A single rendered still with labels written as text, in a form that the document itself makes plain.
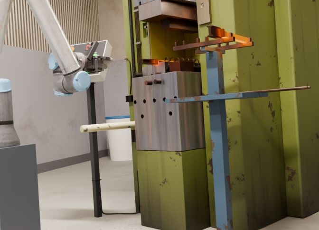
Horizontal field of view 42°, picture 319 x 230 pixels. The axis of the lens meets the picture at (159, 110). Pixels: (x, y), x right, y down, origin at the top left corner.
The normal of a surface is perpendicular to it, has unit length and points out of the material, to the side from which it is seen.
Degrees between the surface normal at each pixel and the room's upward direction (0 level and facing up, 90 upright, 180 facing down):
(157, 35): 90
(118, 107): 90
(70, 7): 90
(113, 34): 90
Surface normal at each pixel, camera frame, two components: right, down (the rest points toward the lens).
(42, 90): 0.93, -0.06
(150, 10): -0.71, 0.04
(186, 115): 0.69, -0.04
